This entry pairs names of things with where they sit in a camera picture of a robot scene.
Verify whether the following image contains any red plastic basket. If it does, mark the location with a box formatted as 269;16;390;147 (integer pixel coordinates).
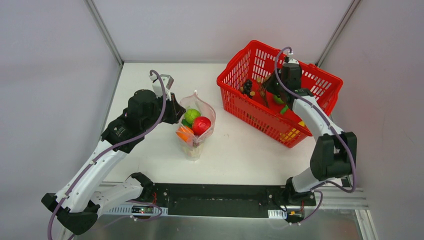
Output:
216;40;343;148

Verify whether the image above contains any light green round fruit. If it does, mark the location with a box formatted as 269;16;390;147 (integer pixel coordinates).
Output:
184;108;202;125

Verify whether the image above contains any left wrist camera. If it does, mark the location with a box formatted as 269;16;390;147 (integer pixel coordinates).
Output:
149;74;174;100

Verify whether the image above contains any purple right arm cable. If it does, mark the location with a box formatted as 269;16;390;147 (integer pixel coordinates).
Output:
274;46;358;194

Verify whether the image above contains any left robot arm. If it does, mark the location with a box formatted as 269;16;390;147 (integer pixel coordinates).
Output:
41;89;186;240

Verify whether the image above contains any clear zip top bag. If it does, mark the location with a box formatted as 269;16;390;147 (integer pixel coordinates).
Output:
175;90;216;162

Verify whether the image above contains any green lettuce leaf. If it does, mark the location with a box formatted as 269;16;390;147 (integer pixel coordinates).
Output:
181;142;205;162

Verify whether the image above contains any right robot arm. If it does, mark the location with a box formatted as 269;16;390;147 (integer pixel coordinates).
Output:
264;62;358;205

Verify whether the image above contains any dark grape bunch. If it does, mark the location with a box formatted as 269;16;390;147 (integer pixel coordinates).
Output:
240;79;253;98

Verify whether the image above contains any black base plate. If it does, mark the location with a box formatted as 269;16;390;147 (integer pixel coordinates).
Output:
135;183;317;219

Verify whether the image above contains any orange fruit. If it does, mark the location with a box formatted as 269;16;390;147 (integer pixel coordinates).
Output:
175;125;195;143

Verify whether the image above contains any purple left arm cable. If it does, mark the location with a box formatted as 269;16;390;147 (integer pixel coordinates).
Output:
47;69;168;240

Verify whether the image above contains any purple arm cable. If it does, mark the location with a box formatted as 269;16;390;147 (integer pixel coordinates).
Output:
47;69;168;240
274;46;358;194

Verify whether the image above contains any green mangosteen fruit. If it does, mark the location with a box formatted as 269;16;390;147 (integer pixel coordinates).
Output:
273;95;286;105

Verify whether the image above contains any red apple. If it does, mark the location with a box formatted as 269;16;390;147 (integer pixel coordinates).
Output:
191;116;212;136

